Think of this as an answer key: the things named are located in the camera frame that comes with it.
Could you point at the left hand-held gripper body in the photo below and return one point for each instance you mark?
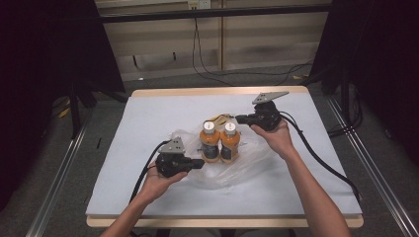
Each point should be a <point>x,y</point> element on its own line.
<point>171,163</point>

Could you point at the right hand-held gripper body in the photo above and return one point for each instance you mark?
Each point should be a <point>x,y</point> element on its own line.
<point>267,115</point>

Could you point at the orange drink bottle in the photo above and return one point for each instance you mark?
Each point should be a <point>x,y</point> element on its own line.
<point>209,141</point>
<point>230,143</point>

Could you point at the yellow packet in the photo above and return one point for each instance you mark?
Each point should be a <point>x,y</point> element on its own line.
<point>219,117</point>

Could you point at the clear plastic bag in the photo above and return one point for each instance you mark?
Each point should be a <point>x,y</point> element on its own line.
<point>230,174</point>

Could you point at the person's right hand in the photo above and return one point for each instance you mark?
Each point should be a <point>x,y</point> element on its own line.
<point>278,140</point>

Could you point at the person's left hand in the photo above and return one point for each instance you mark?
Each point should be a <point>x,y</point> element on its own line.
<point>158,187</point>

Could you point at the white table cover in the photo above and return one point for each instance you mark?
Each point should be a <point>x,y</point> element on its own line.
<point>148,118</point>

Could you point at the wooden table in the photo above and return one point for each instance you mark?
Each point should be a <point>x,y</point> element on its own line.
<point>197,91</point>

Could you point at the small black floor item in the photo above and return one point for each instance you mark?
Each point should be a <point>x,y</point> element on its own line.
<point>99,143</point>

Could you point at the black horizontal bar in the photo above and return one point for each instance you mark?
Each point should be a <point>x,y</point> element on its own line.
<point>214,13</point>

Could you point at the black metal stand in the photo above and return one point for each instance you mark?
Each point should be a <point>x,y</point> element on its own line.
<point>74,112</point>

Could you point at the black curtain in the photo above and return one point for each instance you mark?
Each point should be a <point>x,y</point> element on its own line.
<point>382,65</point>
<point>39,65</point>

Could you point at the aluminium floor rail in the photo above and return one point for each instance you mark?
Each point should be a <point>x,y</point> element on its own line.
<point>59,177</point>
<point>372,171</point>

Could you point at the white wall socket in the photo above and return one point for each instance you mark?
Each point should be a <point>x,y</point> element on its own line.
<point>199,4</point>

